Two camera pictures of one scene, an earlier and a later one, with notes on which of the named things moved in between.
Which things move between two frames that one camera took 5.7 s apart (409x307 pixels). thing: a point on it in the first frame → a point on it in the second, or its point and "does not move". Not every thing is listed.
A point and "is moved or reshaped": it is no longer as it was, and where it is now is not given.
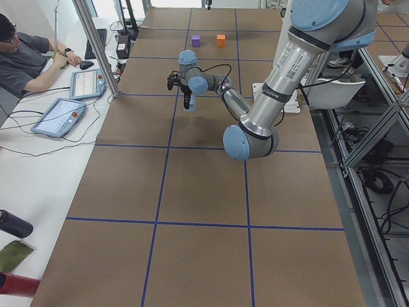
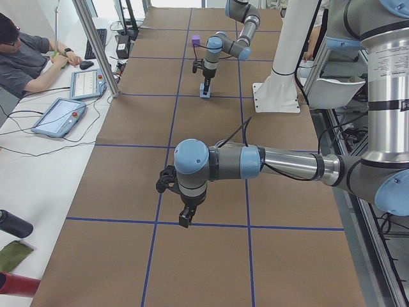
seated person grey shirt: x=27 y=61 does not move
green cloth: x=13 y=254 does not move
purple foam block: x=195 y=41 does not move
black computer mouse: x=85 y=64 does not move
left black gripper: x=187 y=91 → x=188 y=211
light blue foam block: x=192 y=102 is moved or reshaped
